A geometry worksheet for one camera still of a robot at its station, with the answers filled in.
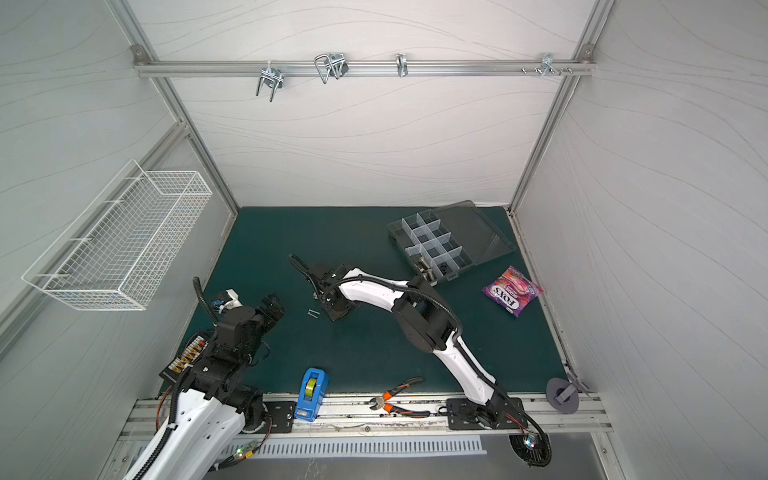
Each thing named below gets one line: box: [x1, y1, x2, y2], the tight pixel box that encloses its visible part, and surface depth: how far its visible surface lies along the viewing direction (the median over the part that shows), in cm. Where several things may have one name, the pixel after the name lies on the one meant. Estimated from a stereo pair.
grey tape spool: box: [546, 378, 579, 413], surface depth 78 cm
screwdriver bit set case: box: [159, 333, 209, 383], surface depth 84 cm
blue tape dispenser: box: [294, 368, 330, 422], surface depth 76 cm
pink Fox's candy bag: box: [482, 265, 544, 318], surface depth 97 cm
